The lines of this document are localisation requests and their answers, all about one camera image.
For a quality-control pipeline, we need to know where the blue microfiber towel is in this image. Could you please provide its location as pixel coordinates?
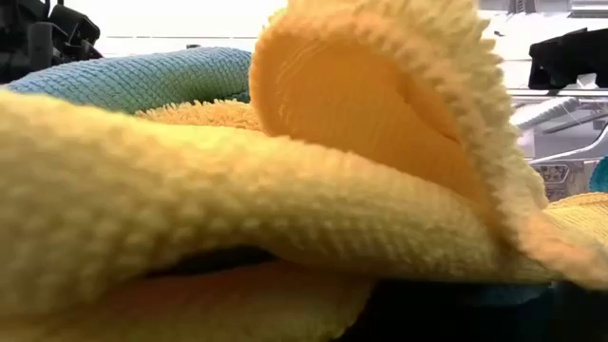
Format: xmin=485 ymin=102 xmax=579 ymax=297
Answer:
xmin=4 ymin=46 xmax=253 ymax=115
xmin=588 ymin=155 xmax=608 ymax=194

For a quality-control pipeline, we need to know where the yellow microfiber towel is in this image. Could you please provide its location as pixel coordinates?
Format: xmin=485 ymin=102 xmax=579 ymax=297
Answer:
xmin=0 ymin=0 xmax=608 ymax=342

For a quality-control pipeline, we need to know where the long horizontal light bar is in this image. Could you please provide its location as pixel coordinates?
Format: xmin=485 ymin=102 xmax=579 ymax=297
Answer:
xmin=506 ymin=87 xmax=608 ymax=102

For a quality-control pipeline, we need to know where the clear plastic basket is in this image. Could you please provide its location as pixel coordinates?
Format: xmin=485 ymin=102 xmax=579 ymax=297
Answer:
xmin=520 ymin=130 xmax=608 ymax=203

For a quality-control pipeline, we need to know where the silver ribbed ceiling duct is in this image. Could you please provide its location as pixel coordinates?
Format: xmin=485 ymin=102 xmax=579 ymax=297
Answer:
xmin=511 ymin=97 xmax=593 ymax=132

